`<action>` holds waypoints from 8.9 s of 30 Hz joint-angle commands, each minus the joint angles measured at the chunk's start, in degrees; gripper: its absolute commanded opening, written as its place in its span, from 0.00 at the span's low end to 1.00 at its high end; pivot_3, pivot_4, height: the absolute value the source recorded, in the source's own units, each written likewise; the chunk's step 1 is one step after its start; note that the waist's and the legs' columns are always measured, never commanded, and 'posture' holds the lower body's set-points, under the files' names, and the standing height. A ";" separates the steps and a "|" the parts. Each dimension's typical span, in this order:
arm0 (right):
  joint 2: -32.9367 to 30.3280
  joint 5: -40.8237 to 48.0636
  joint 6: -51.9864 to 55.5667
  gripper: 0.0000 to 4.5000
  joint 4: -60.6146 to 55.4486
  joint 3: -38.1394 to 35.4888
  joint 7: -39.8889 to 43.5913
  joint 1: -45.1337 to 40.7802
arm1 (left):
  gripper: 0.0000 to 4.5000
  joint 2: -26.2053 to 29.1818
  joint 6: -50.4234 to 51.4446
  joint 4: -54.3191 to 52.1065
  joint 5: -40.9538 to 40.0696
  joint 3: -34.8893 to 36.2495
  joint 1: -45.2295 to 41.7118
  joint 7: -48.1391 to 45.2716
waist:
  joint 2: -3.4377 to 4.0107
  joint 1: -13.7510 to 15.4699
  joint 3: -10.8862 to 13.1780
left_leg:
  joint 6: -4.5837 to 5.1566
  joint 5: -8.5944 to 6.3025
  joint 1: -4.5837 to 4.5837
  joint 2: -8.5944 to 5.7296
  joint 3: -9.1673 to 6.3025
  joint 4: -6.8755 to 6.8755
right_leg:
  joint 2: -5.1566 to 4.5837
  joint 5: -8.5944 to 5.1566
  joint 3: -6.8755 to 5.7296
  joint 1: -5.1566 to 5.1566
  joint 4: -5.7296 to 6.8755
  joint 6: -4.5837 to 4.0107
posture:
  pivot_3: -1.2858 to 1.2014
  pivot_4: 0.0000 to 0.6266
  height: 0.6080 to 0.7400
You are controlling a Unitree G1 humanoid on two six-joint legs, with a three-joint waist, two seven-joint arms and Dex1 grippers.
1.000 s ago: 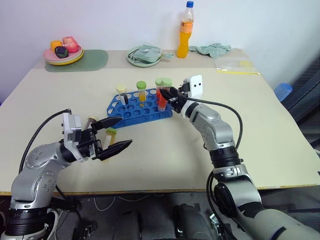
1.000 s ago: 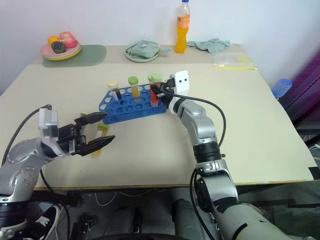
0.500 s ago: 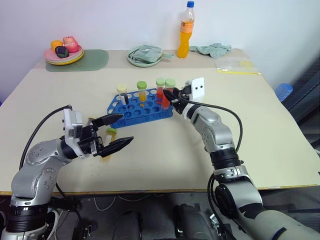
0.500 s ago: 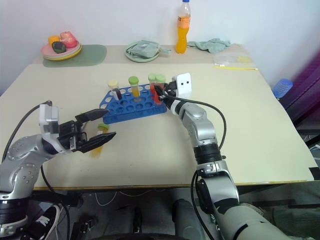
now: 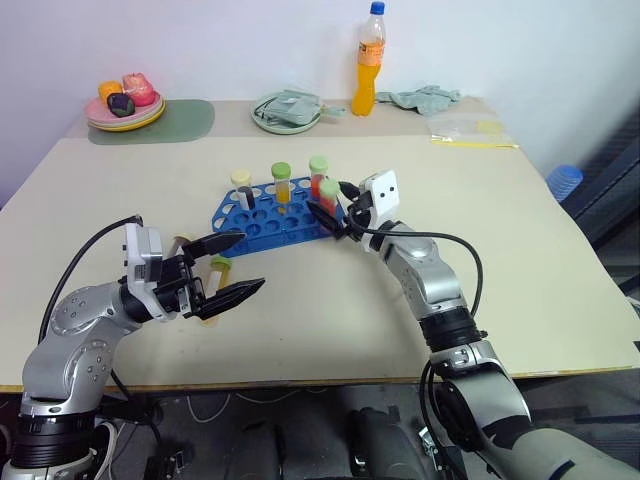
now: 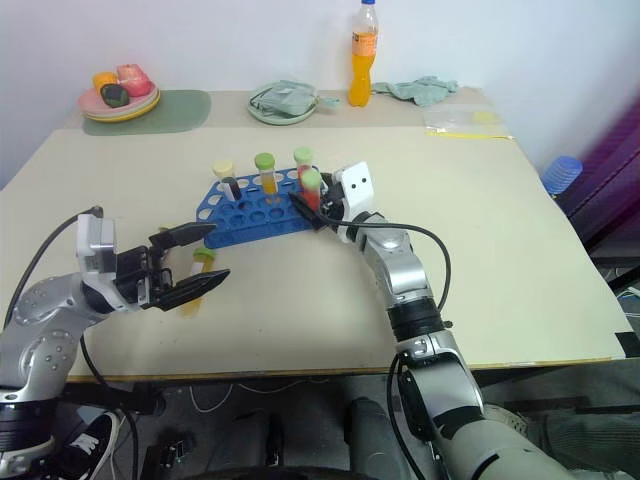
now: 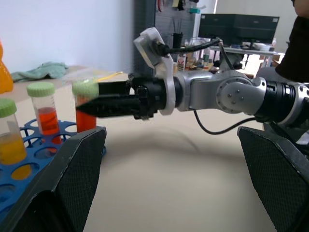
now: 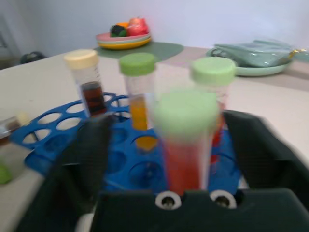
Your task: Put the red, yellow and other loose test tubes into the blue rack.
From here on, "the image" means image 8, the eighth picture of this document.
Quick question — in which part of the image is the red test tube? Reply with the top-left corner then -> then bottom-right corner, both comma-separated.
154,90 -> 220,197
190,57 -> 237,170

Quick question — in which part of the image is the light green plate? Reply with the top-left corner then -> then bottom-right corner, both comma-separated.
97,36 -> 152,46

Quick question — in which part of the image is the yellow test tube, green cap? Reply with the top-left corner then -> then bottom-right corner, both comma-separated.
119,52 -> 158,155

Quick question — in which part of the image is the dark round object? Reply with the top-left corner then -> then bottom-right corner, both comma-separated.
20,51 -> 46,65

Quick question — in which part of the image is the dark green placemat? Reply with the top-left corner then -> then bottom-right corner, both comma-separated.
93,41 -> 184,60

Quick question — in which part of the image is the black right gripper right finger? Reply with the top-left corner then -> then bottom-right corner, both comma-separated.
222,110 -> 309,211

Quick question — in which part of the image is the mint green plate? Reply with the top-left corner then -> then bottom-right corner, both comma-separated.
205,47 -> 293,77

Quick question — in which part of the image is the brown test tube, cream cap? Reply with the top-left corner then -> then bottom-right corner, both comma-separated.
0,112 -> 30,145
63,49 -> 108,118

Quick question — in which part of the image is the red apple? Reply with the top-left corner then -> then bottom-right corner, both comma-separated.
127,17 -> 149,36

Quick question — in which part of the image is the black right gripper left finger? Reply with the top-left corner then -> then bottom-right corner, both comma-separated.
16,114 -> 114,232

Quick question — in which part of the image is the clear bag of teal items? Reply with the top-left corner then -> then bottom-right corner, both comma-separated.
214,40 -> 307,68

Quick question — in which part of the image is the black and green toy fruit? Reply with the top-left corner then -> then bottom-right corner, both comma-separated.
110,24 -> 128,38

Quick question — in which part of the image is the clear test tube, green cap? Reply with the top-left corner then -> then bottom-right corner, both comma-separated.
0,145 -> 26,185

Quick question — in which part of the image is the blue test tube rack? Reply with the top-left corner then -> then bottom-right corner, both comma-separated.
9,92 -> 249,196

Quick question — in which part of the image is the pink plate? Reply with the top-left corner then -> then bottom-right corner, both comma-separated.
96,32 -> 152,43

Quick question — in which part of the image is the yellow plate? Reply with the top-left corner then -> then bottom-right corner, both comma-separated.
98,38 -> 152,51

